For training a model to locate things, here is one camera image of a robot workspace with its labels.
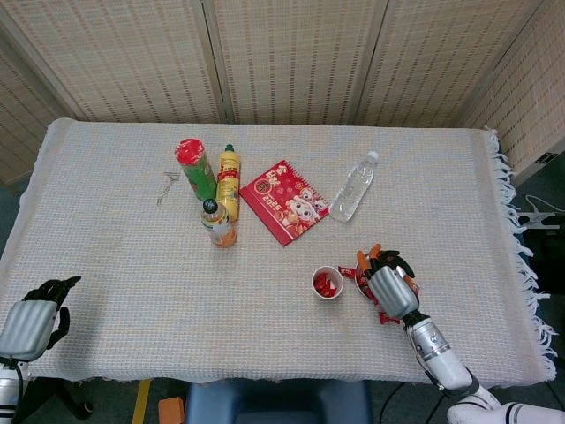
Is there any woven bamboo screen panel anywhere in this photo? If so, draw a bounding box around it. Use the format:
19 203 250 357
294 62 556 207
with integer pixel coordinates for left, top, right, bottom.
461 0 565 186
0 0 222 125
0 33 79 186
355 0 531 129
200 0 392 127

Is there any orange juice bottle black cap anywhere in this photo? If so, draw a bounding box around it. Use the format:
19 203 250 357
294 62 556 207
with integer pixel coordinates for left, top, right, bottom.
200 199 238 249

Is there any blue seat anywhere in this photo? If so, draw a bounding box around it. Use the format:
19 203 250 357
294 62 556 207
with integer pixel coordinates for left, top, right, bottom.
184 378 373 424

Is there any white woven tablecloth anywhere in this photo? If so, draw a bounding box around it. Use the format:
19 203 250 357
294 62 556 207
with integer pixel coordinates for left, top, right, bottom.
0 117 560 383

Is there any orange block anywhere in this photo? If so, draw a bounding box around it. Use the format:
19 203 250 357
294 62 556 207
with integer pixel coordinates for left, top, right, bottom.
157 397 185 424

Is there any white paper cup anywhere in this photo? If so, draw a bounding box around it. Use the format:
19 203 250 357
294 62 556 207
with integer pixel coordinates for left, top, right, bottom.
312 264 344 301

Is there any clear plastic water bottle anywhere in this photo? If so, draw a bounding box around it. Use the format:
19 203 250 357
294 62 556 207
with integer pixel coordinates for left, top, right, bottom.
328 150 380 223

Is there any black box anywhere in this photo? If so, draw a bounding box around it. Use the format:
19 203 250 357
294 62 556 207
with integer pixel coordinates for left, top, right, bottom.
523 224 565 284

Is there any green chip can red lid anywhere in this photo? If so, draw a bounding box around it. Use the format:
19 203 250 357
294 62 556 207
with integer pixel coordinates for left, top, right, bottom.
174 138 218 202

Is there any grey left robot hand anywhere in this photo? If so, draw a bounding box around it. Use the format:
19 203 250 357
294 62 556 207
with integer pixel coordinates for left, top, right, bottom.
0 276 83 362

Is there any yellow bottle green cap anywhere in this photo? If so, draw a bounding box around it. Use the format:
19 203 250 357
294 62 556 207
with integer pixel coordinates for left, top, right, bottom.
215 143 243 222

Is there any thin metal wire clip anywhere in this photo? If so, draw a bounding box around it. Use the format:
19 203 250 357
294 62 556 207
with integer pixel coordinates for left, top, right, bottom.
156 170 181 207

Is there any black table leg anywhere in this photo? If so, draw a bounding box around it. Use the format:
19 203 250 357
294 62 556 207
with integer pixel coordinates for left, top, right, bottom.
26 377 94 421

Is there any red 2026 spiral calendar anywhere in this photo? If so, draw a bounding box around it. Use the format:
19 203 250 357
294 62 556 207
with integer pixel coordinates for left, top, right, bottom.
238 159 331 247

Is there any white stand base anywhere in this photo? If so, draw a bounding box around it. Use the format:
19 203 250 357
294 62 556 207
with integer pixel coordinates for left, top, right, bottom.
516 193 565 231

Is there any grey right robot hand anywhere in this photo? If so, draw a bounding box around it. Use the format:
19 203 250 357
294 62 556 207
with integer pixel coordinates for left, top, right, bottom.
356 243 420 320

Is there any black cable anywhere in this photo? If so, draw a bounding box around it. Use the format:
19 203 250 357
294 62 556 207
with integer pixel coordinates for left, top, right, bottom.
380 382 405 424

